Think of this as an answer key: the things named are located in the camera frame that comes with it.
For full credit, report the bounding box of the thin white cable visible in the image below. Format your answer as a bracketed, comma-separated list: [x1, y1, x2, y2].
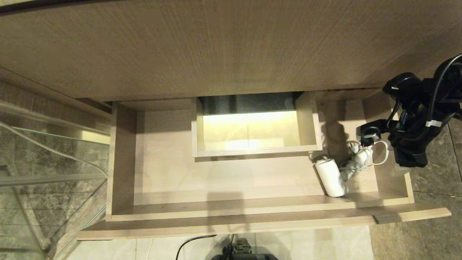
[0, 123, 154, 260]

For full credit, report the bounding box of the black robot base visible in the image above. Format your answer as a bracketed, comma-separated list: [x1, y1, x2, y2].
[209, 238, 278, 260]

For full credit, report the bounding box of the white hair dryer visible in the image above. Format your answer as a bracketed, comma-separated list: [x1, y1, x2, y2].
[313, 144, 374, 198]

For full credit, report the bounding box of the beige wooden drawer front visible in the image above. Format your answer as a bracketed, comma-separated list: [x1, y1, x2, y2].
[76, 88, 452, 241]

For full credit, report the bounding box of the framed glass shower door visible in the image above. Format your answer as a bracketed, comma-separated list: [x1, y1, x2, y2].
[0, 103, 110, 260]

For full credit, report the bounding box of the beige wooden vanity cabinet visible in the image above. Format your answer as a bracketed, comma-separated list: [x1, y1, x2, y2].
[0, 0, 462, 121]

